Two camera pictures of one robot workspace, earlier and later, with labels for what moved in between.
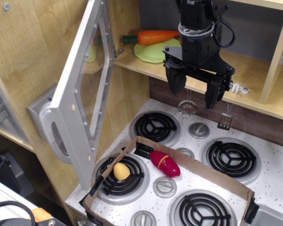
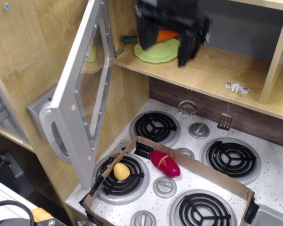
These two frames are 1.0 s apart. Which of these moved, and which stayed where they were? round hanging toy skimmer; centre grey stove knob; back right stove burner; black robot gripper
Moved: black robot gripper
Stayed: centre grey stove knob; back right stove burner; round hanging toy skimmer
